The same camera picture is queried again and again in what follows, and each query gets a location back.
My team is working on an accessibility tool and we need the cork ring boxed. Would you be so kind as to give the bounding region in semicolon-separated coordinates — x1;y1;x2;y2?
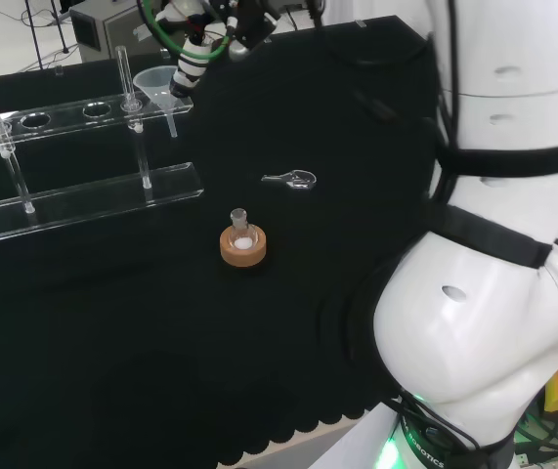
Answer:
219;225;269;270

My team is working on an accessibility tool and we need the green cable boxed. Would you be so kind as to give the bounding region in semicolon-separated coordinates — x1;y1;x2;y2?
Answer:
135;0;232;64

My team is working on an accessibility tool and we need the translucent plastic funnel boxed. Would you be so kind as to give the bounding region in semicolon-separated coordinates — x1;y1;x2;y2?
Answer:
132;66;183;140

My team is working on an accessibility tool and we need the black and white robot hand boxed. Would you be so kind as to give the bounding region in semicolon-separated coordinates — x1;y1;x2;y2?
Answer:
153;0;282;102

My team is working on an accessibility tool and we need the glass weighing funnel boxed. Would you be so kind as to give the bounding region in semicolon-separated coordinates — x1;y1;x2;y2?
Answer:
260;168;319;192

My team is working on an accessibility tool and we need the black tripod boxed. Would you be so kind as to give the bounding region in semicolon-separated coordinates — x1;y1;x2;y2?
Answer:
18;0;80;70

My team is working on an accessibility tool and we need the round-bottom glass flask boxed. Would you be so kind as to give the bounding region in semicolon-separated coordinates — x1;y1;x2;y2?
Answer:
228;207;261;253

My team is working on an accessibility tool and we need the black bench cloth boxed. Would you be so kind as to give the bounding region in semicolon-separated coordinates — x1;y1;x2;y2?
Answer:
0;14;458;469

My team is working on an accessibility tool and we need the clear acrylic funnel stand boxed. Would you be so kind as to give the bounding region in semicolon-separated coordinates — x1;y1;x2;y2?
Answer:
0;44;207;246

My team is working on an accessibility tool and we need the grey metal box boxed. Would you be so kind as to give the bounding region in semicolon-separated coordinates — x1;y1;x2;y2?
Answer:
68;0;175;64

